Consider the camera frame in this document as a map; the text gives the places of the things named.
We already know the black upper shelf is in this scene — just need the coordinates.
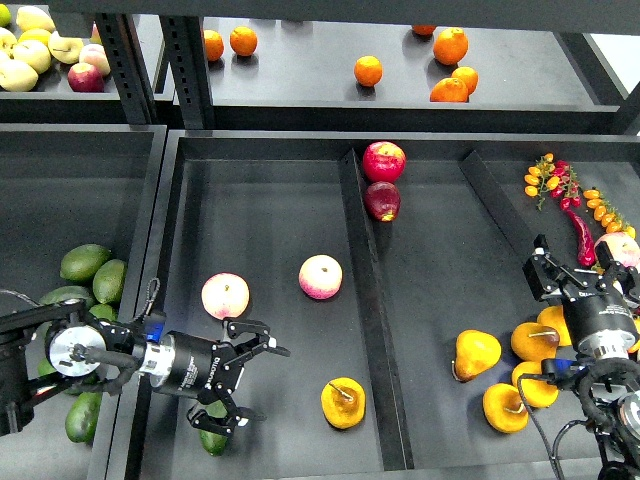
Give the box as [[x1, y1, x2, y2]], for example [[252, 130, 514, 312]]
[[1, 1, 639, 135]]

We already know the dark red apple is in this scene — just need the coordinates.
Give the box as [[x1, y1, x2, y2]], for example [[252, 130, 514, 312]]
[[363, 181, 401, 222]]

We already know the orange on shelf front right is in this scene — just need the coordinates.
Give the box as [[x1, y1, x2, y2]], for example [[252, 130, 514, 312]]
[[429, 77, 469, 103]]

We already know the yellow pear middle right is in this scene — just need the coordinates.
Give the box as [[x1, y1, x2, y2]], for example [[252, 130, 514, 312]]
[[511, 361, 559, 408]]

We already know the red apple on shelf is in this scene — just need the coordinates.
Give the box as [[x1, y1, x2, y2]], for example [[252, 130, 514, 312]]
[[67, 62, 105, 93]]

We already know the dark green avocado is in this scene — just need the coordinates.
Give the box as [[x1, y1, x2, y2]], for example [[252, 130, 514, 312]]
[[199, 400, 228, 457]]

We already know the yellow pear front right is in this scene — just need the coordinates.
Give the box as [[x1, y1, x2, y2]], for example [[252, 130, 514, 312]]
[[482, 383, 529, 434]]

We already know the yellow pear with stem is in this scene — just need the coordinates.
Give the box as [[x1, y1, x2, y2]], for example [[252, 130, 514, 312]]
[[320, 377, 366, 430]]

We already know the pink apple far right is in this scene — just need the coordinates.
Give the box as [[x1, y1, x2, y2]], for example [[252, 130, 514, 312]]
[[595, 231, 640, 267]]

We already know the cherry tomato bunch top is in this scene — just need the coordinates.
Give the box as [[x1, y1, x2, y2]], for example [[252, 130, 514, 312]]
[[523, 152, 582, 211]]

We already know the bright red apple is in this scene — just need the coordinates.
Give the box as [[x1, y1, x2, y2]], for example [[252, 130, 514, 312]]
[[362, 141, 407, 183]]

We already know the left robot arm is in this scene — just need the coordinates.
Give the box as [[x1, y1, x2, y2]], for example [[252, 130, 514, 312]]
[[1, 279, 290, 437]]

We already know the pink apple centre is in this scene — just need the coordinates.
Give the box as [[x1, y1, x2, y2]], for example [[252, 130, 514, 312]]
[[298, 254, 343, 300]]

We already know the pale yellow apple on shelf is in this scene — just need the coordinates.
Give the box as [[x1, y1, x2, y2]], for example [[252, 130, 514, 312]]
[[48, 31, 84, 65]]

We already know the black left tray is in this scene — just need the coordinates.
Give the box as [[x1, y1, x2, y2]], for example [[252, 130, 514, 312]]
[[1, 124, 166, 479]]

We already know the red chili pepper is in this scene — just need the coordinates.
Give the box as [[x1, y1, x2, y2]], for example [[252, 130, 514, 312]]
[[565, 209, 596, 267]]

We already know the black metal shelf post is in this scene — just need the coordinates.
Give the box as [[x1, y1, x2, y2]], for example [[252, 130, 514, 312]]
[[159, 15, 215, 130]]

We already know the orange on shelf left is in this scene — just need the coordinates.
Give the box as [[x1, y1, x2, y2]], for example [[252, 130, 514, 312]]
[[203, 29, 225, 62]]

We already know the pink apple left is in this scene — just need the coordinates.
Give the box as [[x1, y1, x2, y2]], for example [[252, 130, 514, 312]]
[[201, 272, 250, 320]]

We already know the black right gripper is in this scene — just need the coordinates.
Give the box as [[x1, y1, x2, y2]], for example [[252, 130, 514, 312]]
[[522, 234, 639, 353]]

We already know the large orange on shelf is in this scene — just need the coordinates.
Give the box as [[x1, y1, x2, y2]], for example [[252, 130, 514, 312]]
[[433, 27, 469, 65]]

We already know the pink peach on shelf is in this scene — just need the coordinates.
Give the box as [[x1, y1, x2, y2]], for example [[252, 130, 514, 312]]
[[79, 43, 111, 77]]

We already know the pink apple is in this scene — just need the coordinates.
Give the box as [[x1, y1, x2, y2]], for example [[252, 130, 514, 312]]
[[298, 254, 343, 300], [595, 231, 640, 267], [201, 272, 250, 320]]

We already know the green avocado front left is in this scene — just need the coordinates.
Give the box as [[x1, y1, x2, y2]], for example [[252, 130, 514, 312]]
[[65, 392, 102, 443]]

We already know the orange on shelf centre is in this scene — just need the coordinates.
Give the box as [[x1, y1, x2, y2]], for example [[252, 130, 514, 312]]
[[353, 55, 383, 87]]

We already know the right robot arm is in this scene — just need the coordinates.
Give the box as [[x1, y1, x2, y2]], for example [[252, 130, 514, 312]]
[[523, 235, 639, 479]]

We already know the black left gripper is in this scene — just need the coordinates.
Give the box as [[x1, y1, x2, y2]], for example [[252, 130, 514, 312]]
[[152, 318, 290, 437]]

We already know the black centre divided tray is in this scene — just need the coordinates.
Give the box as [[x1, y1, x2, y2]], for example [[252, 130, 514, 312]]
[[129, 132, 639, 479]]

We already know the orange cherry tomato vine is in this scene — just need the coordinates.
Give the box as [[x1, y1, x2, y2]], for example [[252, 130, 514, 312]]
[[582, 188, 636, 239]]

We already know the yellow pear upper right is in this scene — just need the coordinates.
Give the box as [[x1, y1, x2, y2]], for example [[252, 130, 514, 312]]
[[510, 322, 560, 362]]

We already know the green avocado left bin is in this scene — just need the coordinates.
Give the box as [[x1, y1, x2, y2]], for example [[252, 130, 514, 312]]
[[92, 259, 128, 304]]

